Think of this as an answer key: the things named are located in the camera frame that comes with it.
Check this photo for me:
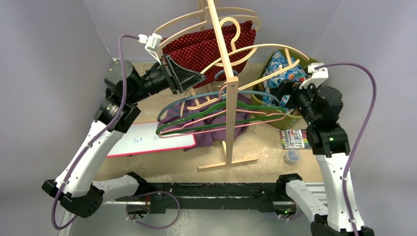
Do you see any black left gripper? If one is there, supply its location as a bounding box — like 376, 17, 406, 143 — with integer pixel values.
128, 55, 206, 104

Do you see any blue floral garment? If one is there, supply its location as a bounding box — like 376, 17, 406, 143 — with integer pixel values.
262, 50, 306, 116

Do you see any purple garment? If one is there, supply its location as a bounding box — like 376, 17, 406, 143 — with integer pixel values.
158, 94, 251, 148

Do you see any green plastic hanger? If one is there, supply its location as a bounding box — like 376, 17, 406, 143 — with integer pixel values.
155, 101, 287, 137

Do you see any pink wire hanger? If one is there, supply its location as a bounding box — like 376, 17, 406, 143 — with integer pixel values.
158, 83, 287, 139

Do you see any grey-blue plastic hanger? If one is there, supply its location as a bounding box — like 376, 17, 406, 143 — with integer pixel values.
157, 69, 281, 122

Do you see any wooden hanger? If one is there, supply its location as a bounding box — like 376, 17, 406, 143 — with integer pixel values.
154, 6, 262, 40
200, 17, 310, 92
159, 15, 262, 69

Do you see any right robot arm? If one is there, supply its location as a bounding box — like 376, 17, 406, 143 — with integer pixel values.
271, 80, 375, 236

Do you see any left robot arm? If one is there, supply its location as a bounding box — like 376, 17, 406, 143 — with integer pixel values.
42, 56, 206, 218

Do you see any green plastic basket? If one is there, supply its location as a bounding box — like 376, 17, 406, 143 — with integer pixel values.
250, 49, 317, 129

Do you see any red polka dot garment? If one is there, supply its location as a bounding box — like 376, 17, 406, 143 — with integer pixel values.
163, 21, 257, 89

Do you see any marker pen box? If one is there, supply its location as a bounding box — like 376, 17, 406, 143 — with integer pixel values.
280, 129, 311, 149

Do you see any wooden clothes rack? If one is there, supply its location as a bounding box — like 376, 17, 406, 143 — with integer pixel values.
198, 0, 258, 171

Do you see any small clear plastic cup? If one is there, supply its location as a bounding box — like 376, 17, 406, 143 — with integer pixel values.
284, 149, 301, 165

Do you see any red-edged whiteboard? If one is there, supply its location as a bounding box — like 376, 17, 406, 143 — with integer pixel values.
107, 122, 196, 157

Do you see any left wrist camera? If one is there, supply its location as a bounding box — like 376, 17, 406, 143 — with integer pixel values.
138, 33, 162, 64

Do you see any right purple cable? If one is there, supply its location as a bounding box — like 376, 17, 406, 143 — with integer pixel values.
314, 62, 378, 236

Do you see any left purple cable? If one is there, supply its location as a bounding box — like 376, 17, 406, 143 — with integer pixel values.
51, 33, 141, 231

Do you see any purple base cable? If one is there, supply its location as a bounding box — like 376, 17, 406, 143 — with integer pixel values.
125, 191, 180, 230

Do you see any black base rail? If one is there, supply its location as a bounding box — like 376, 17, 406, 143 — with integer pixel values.
117, 182, 297, 215

